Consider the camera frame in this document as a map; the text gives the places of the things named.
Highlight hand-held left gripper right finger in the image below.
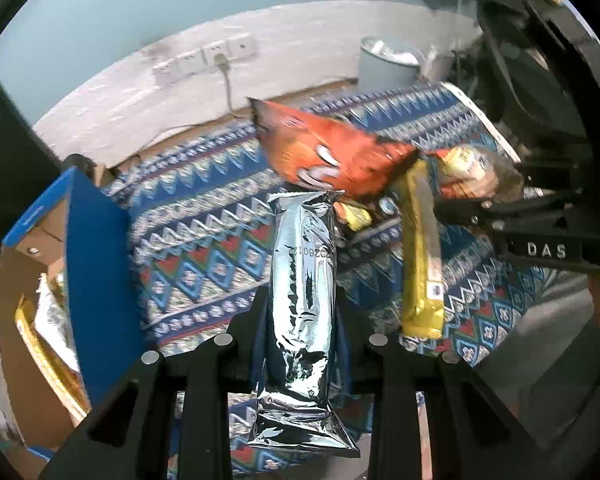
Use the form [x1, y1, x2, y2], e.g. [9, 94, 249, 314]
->
[336, 305, 567, 480]

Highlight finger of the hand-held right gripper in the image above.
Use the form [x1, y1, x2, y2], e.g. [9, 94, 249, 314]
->
[520, 152, 600, 186]
[430, 187, 588, 241]

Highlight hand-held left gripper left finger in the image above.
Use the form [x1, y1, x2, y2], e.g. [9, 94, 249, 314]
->
[40, 305, 269, 480]

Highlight clear orange sticks packet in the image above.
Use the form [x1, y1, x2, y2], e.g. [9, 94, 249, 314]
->
[427, 145, 526, 201]

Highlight silver foil snack packet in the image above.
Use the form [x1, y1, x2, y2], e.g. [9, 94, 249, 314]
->
[247, 191, 361, 458]

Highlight long yellow snack packet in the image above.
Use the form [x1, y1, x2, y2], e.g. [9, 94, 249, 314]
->
[397, 160, 446, 341]

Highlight black yellow snack packet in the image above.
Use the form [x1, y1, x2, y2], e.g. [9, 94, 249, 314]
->
[336, 197, 398, 233]

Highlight orange snack bag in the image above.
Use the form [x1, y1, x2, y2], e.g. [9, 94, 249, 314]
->
[249, 97, 421, 198]

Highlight blue cardboard box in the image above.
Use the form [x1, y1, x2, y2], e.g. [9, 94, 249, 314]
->
[0, 167, 146, 461]

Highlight white snack packet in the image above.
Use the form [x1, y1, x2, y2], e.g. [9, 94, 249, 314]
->
[34, 275, 81, 373]

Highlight shiny yellow snack packet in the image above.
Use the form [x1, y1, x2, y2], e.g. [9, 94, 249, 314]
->
[14, 296, 90, 418]

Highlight black chair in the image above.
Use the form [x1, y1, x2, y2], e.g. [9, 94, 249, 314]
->
[472, 0, 600, 161]

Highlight blue patterned blanket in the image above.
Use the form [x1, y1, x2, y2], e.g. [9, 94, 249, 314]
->
[102, 82, 546, 476]

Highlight grey waste bin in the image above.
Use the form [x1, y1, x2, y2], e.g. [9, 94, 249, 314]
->
[357, 36, 423, 91]

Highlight white wall power strip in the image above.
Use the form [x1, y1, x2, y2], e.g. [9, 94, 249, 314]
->
[132, 52, 241, 161]

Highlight white wall socket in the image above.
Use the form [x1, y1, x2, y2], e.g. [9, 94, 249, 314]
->
[177, 51, 206, 77]
[227, 34, 258, 60]
[202, 42, 231, 67]
[152, 60, 181, 88]

